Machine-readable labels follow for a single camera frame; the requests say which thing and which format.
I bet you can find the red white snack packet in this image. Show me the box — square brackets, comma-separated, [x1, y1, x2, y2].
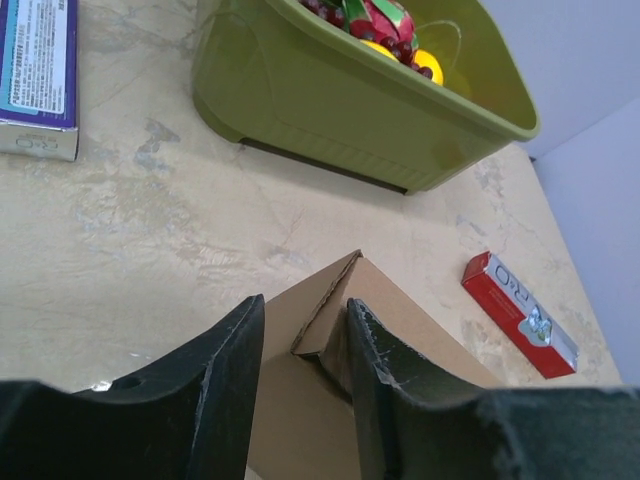
[461, 251, 579, 379]

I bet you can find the yellow toy lemon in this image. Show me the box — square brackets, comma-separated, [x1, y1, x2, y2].
[411, 49, 444, 86]

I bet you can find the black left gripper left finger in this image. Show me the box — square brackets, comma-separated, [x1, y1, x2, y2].
[1, 295, 265, 479]

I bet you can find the purple toothpaste box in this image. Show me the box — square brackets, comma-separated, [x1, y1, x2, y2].
[1, 0, 79, 162]

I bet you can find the olive green plastic bin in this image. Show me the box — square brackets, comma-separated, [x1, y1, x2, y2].
[192, 1, 539, 193]

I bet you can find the brown cardboard box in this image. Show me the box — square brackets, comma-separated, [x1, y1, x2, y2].
[248, 250, 501, 479]

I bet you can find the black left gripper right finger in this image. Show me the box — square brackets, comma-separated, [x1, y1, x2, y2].
[347, 299, 639, 479]

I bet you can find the purple toy grape bunch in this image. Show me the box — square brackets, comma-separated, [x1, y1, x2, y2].
[299, 0, 422, 73]

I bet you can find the yellow toy mango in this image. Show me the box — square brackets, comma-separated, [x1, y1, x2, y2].
[360, 39, 399, 62]

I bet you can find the pink toy dragon fruit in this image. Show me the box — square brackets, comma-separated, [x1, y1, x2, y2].
[342, 0, 415, 42]

